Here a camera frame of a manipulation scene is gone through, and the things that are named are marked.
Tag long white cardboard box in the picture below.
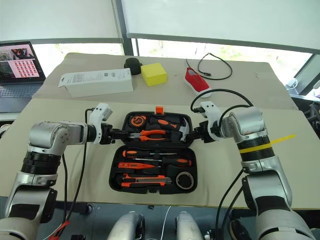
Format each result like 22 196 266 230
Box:
57 67 135 99

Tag black round pouch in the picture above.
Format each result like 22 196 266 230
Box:
123 57 144 76

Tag black electrical tape roll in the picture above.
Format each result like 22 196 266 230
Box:
175 170 196 190

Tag orange voltage tester pen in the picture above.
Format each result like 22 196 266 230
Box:
117 161 156 169

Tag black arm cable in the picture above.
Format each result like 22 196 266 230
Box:
190 88 255 240
48 107 95 240

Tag red canvas shoe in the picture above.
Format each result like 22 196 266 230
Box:
184 67 213 99

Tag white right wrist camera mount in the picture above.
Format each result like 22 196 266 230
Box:
199 100 224 141

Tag red wire bundle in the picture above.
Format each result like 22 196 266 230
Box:
51 220 71 238

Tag orange black tape measure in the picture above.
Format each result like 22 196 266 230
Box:
129 115 147 129

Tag open laptop computer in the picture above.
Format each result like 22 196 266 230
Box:
0 40 47 114

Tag silver rounded robot leg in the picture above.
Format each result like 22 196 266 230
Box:
175 210 204 240
109 210 146 240

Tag white roller blind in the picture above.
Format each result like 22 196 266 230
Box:
120 0 320 55
0 0 125 45

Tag yellow cube box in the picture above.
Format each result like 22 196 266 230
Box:
140 62 169 87

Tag yellow tape strip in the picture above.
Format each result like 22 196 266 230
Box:
238 134 297 154

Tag black tool case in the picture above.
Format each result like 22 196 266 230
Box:
108 105 199 196

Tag black chair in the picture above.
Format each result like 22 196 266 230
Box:
307 102 320 139

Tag dark window frame post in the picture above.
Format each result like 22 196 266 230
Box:
111 0 139 57

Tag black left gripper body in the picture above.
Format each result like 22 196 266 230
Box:
99 123 119 146

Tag claw hammer with orange grip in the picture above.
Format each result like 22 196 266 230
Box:
155 117 192 142

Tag beige table cover sheet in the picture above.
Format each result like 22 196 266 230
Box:
0 97 320 211

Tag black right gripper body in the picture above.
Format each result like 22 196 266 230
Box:
193 121 214 144

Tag long orange black screwdriver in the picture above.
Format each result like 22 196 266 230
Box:
132 156 193 168

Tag small white charger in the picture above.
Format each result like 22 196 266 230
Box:
286 77 300 90

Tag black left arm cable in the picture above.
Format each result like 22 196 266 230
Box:
48 107 95 240

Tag thin white floor cable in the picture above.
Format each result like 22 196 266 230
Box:
159 205 174 240

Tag orange handled pliers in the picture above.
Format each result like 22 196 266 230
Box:
128 129 167 142

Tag short orange black screwdriver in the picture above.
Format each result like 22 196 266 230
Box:
121 149 177 159

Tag orange black utility knife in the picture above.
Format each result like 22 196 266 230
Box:
120 173 173 189

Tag brown paper sheet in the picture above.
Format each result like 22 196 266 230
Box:
32 52 300 111

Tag black under-table bracket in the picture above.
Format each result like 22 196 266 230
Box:
55 201 94 216

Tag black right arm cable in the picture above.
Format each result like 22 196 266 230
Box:
190 88 255 240

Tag thin black loose cable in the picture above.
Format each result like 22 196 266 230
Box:
197 52 234 81

